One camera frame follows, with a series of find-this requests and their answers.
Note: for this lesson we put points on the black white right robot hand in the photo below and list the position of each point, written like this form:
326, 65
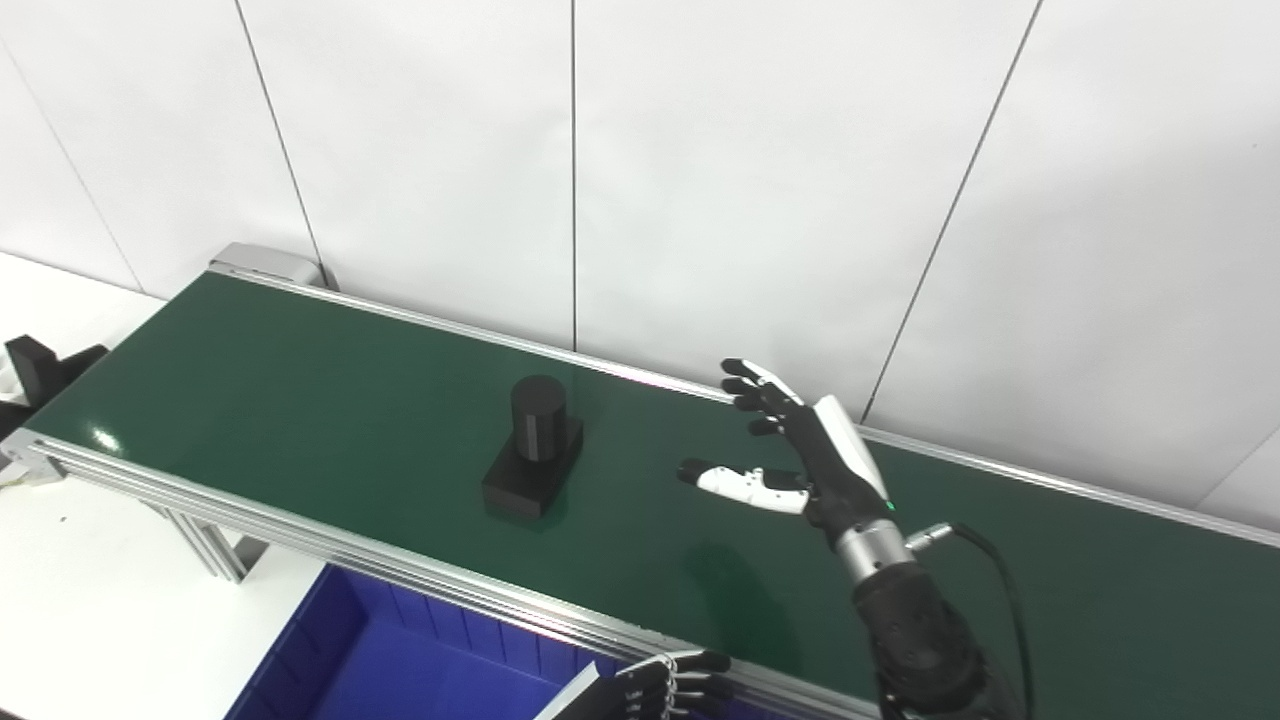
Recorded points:
835, 470

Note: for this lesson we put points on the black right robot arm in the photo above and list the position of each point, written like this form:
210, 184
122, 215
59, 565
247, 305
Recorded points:
920, 640

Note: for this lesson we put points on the green conveyor belt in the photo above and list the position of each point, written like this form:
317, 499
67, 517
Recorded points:
350, 420
300, 535

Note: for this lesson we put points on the grey conveyor end housing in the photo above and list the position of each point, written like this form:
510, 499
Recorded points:
265, 262

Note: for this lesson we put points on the blue plastic bin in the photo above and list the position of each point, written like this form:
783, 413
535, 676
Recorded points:
400, 670

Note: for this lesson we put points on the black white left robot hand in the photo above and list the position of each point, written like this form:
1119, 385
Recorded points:
650, 690

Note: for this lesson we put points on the black block part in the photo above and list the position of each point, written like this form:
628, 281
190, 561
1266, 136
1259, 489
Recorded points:
35, 365

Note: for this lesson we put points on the aluminium conveyor leg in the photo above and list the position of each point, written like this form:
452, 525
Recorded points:
215, 548

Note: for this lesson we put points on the black cylinder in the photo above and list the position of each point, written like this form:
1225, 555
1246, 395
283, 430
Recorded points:
535, 430

